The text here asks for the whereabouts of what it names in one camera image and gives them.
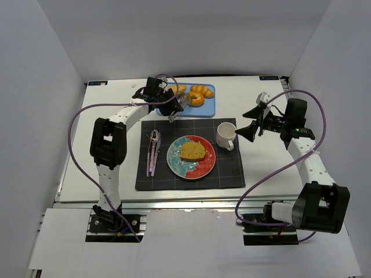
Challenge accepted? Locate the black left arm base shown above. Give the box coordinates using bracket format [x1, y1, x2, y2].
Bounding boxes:
[85, 210, 146, 243]

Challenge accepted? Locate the aluminium table frame rail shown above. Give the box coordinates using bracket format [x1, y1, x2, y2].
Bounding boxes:
[52, 196, 308, 232]

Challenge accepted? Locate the pink handled spoon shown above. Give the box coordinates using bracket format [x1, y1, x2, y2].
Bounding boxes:
[147, 130, 161, 177]

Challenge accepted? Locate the flat golden bread piece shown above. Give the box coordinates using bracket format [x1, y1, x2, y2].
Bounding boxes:
[166, 85, 187, 98]

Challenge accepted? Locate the white ceramic mug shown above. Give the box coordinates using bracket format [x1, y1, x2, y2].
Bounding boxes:
[216, 122, 237, 151]

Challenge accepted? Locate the orange ring donut bread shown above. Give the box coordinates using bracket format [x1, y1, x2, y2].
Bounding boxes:
[186, 90, 205, 107]

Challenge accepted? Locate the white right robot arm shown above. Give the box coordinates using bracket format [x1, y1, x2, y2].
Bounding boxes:
[236, 92, 350, 234]

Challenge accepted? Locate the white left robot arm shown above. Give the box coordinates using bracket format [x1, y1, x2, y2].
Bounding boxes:
[90, 75, 183, 213]

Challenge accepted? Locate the red and teal plate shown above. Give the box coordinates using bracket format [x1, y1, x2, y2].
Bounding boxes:
[166, 136, 216, 180]

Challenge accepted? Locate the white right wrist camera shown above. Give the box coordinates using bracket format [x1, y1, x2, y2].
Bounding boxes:
[256, 92, 271, 105]

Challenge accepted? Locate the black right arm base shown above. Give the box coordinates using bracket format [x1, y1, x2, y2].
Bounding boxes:
[237, 202, 298, 246]

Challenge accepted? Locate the pink handled knife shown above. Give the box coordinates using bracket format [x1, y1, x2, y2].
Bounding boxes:
[150, 136, 161, 177]

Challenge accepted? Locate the brown bread slice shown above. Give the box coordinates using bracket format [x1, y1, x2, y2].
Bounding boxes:
[180, 141, 206, 162]

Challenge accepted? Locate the striped croissant roll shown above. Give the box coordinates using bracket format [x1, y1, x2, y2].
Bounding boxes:
[191, 85, 214, 98]

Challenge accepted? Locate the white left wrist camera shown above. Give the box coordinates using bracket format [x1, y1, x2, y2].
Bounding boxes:
[161, 76, 168, 86]

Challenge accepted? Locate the dark grey checked placemat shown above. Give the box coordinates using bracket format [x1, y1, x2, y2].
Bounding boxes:
[135, 118, 246, 191]

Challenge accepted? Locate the light blue plastic tray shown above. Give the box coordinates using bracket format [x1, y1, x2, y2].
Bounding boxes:
[155, 83, 217, 118]

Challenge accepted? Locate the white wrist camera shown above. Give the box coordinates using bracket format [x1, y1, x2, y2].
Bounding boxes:
[256, 92, 271, 105]
[161, 76, 168, 86]

